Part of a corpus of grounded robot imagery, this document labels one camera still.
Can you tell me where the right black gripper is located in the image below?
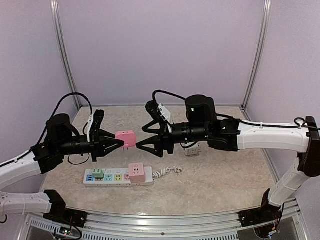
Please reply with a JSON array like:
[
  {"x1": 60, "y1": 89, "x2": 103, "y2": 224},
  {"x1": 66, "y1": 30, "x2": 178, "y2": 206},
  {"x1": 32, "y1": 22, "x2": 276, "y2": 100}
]
[{"x1": 135, "y1": 118, "x2": 210, "y2": 157}]

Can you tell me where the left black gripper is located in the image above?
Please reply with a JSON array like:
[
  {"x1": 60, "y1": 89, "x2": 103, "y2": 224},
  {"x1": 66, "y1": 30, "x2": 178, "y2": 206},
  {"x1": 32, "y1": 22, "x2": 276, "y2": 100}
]
[{"x1": 56, "y1": 128, "x2": 123, "y2": 162}]

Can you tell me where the pink plug adapter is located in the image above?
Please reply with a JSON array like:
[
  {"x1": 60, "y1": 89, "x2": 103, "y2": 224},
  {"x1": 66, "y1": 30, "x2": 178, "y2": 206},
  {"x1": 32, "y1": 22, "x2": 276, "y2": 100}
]
[{"x1": 115, "y1": 130, "x2": 137, "y2": 149}]

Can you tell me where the green plug adapter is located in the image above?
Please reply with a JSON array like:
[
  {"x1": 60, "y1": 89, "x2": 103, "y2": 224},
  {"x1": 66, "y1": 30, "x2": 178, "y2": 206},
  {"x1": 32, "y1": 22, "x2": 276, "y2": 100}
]
[{"x1": 91, "y1": 168, "x2": 105, "y2": 180}]

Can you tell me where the white multicolour power strip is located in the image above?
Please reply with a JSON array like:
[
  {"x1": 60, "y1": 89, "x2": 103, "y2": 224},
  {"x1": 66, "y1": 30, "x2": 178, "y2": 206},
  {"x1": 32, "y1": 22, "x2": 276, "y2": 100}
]
[{"x1": 83, "y1": 166, "x2": 154, "y2": 188}]

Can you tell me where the pink cube socket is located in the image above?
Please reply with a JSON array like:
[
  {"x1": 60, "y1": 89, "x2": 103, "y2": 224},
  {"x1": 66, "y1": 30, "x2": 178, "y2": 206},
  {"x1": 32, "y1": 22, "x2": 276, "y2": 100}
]
[{"x1": 128, "y1": 162, "x2": 146, "y2": 184}]

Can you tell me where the white cube socket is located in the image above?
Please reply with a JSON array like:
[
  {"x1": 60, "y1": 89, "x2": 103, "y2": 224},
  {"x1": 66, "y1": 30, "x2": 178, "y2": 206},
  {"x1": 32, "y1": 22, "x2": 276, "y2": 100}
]
[{"x1": 183, "y1": 143, "x2": 201, "y2": 157}]

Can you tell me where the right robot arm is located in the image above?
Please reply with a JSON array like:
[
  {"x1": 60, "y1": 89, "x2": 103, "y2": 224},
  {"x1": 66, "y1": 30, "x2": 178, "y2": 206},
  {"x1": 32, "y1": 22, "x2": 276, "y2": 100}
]
[{"x1": 136, "y1": 94, "x2": 320, "y2": 222}]

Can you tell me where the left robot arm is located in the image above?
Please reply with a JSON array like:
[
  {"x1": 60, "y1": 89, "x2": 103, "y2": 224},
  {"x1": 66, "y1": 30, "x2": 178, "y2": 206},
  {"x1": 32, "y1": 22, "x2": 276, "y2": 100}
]
[{"x1": 0, "y1": 110, "x2": 125, "y2": 223}]

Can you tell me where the small circuit board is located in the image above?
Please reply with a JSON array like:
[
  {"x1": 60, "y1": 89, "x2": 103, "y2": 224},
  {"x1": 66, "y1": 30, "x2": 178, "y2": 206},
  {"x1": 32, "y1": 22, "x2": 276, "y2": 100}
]
[{"x1": 59, "y1": 227, "x2": 72, "y2": 236}]

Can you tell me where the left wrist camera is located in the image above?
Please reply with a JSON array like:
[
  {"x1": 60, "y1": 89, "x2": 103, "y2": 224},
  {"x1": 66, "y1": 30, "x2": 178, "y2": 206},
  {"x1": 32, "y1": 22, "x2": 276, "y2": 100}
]
[{"x1": 82, "y1": 109, "x2": 105, "y2": 143}]

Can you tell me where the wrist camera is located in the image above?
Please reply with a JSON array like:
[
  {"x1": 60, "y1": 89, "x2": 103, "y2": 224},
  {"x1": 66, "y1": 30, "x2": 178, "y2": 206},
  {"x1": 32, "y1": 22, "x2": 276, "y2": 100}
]
[
  {"x1": 145, "y1": 100, "x2": 174, "y2": 127},
  {"x1": 82, "y1": 109, "x2": 105, "y2": 143}
]

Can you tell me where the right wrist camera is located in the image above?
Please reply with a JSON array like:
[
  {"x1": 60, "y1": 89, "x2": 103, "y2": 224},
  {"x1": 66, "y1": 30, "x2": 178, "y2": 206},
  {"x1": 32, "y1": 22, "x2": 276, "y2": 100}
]
[{"x1": 145, "y1": 100, "x2": 174, "y2": 127}]

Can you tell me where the coiled power strip cord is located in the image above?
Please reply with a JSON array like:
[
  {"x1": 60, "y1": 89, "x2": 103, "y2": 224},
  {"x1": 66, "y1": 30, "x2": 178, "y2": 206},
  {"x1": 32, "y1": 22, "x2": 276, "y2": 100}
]
[{"x1": 152, "y1": 166, "x2": 185, "y2": 179}]

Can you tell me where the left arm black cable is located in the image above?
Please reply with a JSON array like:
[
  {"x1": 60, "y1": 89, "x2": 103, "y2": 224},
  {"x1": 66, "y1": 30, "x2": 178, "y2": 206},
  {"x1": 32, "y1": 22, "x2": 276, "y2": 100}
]
[{"x1": 29, "y1": 92, "x2": 94, "y2": 151}]

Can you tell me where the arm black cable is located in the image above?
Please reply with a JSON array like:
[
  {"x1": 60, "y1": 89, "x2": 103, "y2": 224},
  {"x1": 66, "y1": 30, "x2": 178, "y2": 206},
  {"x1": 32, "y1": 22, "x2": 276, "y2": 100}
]
[
  {"x1": 29, "y1": 92, "x2": 94, "y2": 151},
  {"x1": 151, "y1": 89, "x2": 320, "y2": 131}
]

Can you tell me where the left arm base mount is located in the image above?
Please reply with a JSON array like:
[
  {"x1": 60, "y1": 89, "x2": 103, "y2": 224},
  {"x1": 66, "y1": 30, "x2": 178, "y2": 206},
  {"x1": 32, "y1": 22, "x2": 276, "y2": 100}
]
[{"x1": 43, "y1": 208, "x2": 88, "y2": 228}]

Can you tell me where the aluminium front rail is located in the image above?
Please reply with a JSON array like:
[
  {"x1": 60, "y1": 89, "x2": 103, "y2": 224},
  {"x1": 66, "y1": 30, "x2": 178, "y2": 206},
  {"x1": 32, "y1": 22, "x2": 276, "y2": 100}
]
[{"x1": 23, "y1": 197, "x2": 305, "y2": 240}]

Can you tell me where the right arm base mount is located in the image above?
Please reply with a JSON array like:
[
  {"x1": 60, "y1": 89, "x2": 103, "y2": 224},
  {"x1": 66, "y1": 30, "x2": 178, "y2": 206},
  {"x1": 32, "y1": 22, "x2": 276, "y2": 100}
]
[{"x1": 238, "y1": 208, "x2": 282, "y2": 228}]

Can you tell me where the left aluminium frame post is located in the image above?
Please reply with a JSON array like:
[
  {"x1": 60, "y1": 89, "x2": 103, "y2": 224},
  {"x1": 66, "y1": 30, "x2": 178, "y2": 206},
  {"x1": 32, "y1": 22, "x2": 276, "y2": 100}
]
[{"x1": 49, "y1": 0, "x2": 82, "y2": 110}]

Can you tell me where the aluminium frame post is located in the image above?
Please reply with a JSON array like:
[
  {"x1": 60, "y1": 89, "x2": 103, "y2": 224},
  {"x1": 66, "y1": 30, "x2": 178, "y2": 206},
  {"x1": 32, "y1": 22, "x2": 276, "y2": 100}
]
[
  {"x1": 241, "y1": 0, "x2": 272, "y2": 112},
  {"x1": 49, "y1": 0, "x2": 82, "y2": 110}
]

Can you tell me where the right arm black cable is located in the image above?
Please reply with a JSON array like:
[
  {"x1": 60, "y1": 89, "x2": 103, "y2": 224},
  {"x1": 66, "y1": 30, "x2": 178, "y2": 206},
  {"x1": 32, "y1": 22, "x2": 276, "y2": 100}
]
[{"x1": 151, "y1": 89, "x2": 320, "y2": 131}]

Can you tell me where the right aluminium frame post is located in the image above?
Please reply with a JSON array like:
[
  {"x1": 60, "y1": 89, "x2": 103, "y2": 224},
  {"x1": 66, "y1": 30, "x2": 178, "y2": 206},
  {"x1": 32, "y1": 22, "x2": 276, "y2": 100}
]
[{"x1": 241, "y1": 0, "x2": 272, "y2": 112}]

